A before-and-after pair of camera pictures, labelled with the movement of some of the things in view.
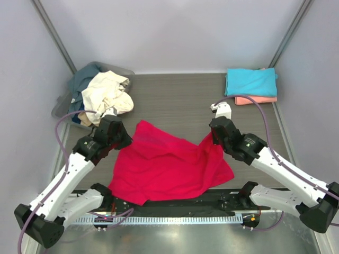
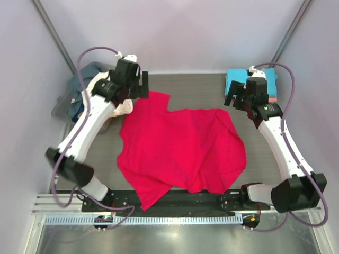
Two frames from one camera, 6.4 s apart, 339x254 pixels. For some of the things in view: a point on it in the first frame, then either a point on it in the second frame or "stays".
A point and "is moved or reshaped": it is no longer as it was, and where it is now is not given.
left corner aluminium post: x=56 y=37 stays
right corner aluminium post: x=287 y=37 stays
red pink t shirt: x=161 y=161 is moved or reshaped
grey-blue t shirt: x=77 y=83 stays
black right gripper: x=214 y=139 -> x=235 y=88
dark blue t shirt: x=75 y=118 stays
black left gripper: x=127 y=139 -> x=141 y=91
